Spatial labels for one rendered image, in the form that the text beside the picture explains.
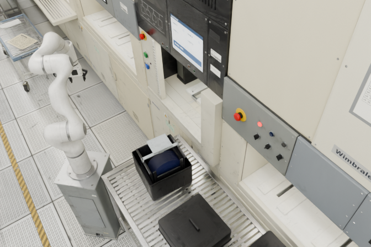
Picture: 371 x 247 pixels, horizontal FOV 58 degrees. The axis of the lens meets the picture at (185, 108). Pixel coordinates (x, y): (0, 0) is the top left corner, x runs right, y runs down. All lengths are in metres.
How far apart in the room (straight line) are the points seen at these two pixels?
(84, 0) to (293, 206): 2.68
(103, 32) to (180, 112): 1.31
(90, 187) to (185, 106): 0.84
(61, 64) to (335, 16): 1.37
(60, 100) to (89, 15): 1.81
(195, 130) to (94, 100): 1.87
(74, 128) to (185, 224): 0.80
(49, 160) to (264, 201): 2.18
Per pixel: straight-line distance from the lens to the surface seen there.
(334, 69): 1.11
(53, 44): 1.99
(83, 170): 2.22
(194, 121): 2.27
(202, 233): 1.85
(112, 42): 3.13
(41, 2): 4.20
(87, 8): 3.61
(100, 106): 3.76
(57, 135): 1.98
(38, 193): 3.27
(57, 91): 1.93
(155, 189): 1.97
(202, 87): 2.47
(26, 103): 4.12
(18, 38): 4.35
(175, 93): 2.48
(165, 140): 1.89
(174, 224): 1.87
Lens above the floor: 2.55
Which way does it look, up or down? 45 degrees down
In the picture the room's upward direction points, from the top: 3 degrees counter-clockwise
